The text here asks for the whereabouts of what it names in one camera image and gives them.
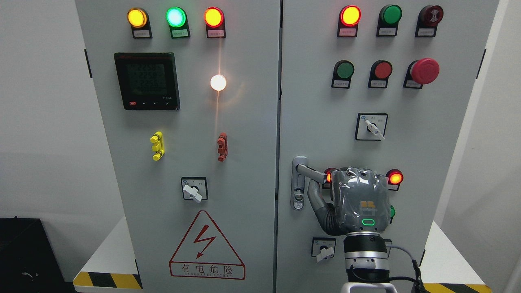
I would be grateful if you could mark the white rotary switch left door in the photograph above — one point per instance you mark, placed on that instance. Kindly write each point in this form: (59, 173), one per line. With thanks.
(194, 188)

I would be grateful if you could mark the red lit indicator middle left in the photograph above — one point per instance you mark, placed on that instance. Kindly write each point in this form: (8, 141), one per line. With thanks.
(328, 179)

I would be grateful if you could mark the green lit indicator light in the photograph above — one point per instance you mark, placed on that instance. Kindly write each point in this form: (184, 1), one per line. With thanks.
(178, 22)

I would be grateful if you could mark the red electric hazard warning sign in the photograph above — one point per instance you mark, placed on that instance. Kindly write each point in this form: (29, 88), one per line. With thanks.
(205, 252)

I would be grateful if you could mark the white platform with hazard stripes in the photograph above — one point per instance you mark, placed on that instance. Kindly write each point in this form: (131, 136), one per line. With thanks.
(112, 268)

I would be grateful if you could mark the white lit indicator light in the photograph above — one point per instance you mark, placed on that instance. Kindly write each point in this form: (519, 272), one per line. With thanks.
(218, 82)

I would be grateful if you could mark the red terminal connector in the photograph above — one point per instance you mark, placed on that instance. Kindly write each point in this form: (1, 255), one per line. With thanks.
(222, 147)

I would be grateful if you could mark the red push button upper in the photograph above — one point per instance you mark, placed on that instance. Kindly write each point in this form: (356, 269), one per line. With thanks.
(379, 74)

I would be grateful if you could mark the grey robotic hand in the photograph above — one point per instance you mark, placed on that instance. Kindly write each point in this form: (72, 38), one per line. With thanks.
(360, 202)

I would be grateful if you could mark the red lit indicator top right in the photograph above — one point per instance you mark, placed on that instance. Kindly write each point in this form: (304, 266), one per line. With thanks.
(348, 23)

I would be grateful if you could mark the black box bottom left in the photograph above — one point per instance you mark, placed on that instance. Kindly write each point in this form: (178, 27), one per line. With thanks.
(27, 261)

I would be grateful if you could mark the white lever selector switch upper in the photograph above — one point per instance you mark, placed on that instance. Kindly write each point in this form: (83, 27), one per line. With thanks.
(371, 126)

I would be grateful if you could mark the white rotary switch lower right door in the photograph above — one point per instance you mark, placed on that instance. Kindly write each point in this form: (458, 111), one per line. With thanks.
(323, 248)

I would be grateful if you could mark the dark red buzzer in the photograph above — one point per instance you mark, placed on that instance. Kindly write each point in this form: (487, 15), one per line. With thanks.
(428, 19)

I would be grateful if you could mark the red emergency stop mushroom button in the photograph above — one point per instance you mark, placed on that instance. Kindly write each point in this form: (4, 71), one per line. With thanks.
(421, 72)

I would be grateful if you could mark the silver cabinet door handle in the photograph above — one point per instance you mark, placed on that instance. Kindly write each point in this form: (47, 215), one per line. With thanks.
(301, 170)

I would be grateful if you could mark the red lit indicator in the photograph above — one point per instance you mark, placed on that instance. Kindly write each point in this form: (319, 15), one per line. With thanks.
(328, 179)
(394, 179)
(348, 23)

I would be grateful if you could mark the yellow terminal connector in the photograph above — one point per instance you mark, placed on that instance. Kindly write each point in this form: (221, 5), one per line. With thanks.
(157, 145)

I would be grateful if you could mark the green push button lower right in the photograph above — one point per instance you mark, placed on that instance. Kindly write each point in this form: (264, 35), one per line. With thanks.
(392, 213)

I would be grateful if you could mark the orange red indicator light left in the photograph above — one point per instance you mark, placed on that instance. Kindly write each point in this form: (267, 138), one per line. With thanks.
(215, 22)

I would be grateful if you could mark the grey cabinet right door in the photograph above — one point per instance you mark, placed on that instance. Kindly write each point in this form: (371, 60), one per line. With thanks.
(319, 122)

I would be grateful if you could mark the red lit indicator middle right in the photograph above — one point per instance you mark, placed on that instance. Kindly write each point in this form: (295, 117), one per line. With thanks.
(394, 179)

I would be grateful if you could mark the grey cabinet left door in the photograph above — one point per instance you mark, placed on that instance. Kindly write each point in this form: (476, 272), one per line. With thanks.
(241, 189)

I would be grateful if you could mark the grey cabinet door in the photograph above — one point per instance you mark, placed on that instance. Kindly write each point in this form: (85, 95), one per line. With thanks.
(319, 122)
(241, 189)

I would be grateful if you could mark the green indicator top right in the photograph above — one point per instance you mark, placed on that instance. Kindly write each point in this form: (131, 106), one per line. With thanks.
(388, 21)

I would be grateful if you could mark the white rotary switch door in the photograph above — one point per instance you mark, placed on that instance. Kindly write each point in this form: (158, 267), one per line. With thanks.
(194, 188)
(323, 248)

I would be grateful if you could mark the green push button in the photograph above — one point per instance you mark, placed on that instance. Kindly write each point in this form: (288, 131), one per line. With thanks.
(342, 74)
(392, 213)

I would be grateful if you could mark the black digital power meter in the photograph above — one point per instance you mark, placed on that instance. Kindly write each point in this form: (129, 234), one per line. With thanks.
(148, 81)

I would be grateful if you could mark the yellow indicator light top left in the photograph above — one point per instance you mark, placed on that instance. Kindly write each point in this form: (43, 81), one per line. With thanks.
(138, 19)

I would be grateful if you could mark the green push button upper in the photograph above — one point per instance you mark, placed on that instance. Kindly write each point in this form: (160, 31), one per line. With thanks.
(342, 74)

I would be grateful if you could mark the black knob selector switch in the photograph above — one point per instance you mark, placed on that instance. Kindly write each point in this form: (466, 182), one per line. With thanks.
(388, 243)

